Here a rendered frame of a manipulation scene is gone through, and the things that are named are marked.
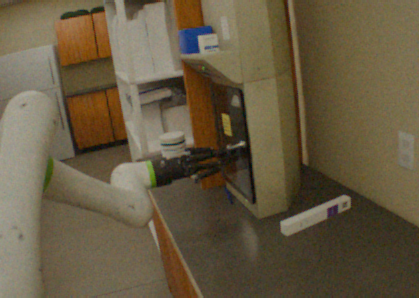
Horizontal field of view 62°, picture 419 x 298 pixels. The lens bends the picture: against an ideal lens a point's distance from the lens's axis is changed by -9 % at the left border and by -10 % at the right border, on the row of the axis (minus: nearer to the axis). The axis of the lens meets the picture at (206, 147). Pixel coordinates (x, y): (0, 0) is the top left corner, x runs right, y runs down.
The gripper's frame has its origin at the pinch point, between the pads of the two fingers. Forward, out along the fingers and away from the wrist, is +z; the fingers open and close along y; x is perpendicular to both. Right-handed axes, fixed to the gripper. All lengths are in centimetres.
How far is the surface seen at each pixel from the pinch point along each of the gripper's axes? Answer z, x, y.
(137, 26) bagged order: -5, 49, 132
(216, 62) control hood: -2.6, -30.3, 15.3
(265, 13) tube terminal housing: 15.5, -39.9, 24.0
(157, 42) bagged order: 4, 51, 116
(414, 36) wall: 48, -53, -5
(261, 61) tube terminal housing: 12.1, -29.0, 14.1
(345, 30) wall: 48, -32, 21
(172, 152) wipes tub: -7, 55, 39
